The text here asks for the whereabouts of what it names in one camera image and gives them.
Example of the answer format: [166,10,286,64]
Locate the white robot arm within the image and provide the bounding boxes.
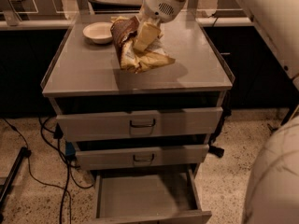
[141,0,299,224]

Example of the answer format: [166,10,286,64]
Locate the bottom grey drawer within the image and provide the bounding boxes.
[86,164,211,224]

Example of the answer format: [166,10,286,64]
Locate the black power plug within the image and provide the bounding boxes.
[208,146,224,158]

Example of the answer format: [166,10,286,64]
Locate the grey drawer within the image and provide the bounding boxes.
[86,164,211,224]
[57,107,222,142]
[76,145,208,170]

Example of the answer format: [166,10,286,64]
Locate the middle grey drawer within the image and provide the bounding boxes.
[76,145,208,170]

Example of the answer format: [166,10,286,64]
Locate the grey drawer cabinet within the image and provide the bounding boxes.
[40,10,235,179]

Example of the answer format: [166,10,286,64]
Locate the brown chip bag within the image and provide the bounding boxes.
[110,16,176,74]

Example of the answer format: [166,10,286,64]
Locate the black metal floor stand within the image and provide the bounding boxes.
[0,147,31,223]

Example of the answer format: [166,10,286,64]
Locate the top grey drawer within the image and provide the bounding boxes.
[57,107,222,142]

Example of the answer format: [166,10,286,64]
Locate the white bowl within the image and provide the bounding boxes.
[83,22,112,44]

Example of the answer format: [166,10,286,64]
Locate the black floor cables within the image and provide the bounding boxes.
[0,115,95,224]

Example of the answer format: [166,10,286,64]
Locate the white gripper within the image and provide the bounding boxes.
[133,0,186,51]

